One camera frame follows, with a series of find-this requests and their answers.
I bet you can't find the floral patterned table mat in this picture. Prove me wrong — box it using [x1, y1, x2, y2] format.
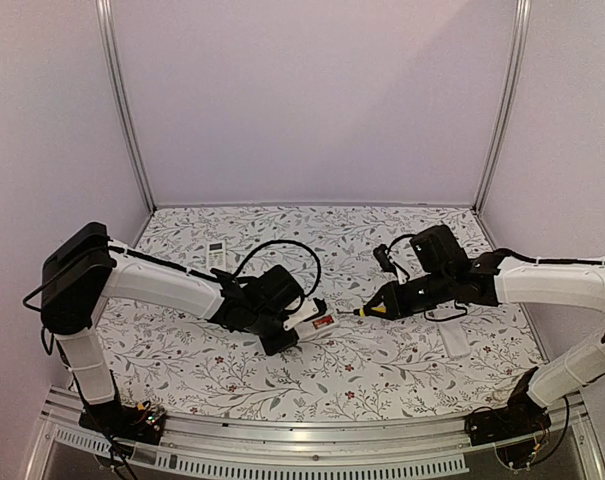
[97, 206, 543, 422]

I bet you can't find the left aluminium frame post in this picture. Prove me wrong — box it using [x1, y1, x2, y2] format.
[95, 0, 157, 214]

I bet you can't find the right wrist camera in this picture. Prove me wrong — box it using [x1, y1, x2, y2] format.
[373, 244, 409, 285]

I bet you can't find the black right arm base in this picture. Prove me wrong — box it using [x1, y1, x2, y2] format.
[464, 400, 551, 446]

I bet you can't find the aluminium frame post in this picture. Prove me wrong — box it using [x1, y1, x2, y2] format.
[473, 0, 531, 216]
[95, 0, 157, 214]

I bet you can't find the red black battery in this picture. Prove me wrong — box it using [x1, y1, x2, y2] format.
[312, 315, 336, 330]

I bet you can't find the yellow handled screwdriver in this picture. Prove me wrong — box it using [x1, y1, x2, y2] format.
[337, 306, 380, 317]

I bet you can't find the right aluminium frame post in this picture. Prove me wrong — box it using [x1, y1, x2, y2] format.
[473, 0, 531, 216]

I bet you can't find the white air conditioner remote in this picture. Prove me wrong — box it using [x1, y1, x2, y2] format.
[206, 240, 226, 270]

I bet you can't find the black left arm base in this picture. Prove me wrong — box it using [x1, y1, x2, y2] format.
[79, 397, 166, 445]

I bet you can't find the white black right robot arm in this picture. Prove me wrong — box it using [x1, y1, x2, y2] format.
[355, 225, 605, 436]

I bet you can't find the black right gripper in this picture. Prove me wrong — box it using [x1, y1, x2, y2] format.
[363, 269, 453, 322]

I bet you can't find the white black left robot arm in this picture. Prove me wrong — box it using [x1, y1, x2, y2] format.
[22, 222, 312, 434]

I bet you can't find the aluminium front rail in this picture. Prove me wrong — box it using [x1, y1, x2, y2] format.
[25, 388, 605, 479]

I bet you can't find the white remote control with batteries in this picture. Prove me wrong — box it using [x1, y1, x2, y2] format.
[294, 315, 339, 340]

